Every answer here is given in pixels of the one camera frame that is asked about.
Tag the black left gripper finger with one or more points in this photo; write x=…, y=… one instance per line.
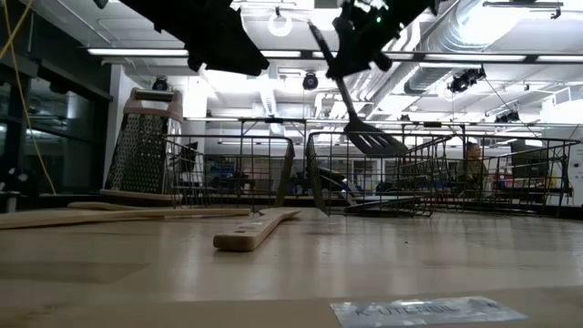
x=237, y=50

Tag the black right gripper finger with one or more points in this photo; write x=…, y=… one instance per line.
x=348, y=59
x=382, y=57

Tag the wooden spoon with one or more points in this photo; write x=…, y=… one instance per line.
x=246, y=234

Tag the long wooden slotted spatula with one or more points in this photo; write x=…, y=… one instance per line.
x=136, y=215

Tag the short wooden slotted spatula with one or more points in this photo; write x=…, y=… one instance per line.
x=91, y=205

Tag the wooden spatula with label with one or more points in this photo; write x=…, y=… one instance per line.
x=410, y=314

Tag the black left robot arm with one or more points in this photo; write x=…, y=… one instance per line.
x=150, y=11

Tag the white round ceiling lamp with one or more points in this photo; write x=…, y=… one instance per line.
x=280, y=25

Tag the black ceiling spotlight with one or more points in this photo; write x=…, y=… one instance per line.
x=464, y=80

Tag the black ceiling projector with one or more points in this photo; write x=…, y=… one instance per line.
x=508, y=116

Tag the pink metal box grater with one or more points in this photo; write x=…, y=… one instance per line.
x=141, y=159

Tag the person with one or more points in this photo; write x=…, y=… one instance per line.
x=473, y=171

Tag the black computer monitor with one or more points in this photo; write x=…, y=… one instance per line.
x=528, y=157

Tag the white machine panel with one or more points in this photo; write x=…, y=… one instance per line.
x=576, y=164

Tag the black dome ceiling camera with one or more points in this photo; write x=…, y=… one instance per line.
x=310, y=81
x=159, y=84

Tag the black table frame rails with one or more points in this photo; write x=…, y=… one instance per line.
x=45, y=199

